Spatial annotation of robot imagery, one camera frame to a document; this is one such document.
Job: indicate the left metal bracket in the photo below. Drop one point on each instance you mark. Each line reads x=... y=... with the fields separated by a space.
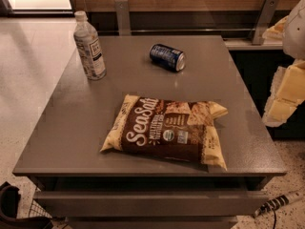
x=123 y=17

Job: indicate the blue pepsi can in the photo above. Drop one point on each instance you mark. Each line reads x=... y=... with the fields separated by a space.
x=167 y=57

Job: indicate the wire basket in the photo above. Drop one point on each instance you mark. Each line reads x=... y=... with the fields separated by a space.
x=36 y=210

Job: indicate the sea salt chips bag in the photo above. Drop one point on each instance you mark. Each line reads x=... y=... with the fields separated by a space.
x=168 y=129

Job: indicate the clear plastic water bottle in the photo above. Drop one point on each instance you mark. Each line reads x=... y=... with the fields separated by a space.
x=88 y=46

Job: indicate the metal bracket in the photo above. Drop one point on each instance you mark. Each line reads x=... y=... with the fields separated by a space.
x=264 y=18
x=123 y=17

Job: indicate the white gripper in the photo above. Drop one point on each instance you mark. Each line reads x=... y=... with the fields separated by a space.
x=295 y=32

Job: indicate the right metal bracket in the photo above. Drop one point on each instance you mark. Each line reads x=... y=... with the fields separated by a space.
x=264 y=18

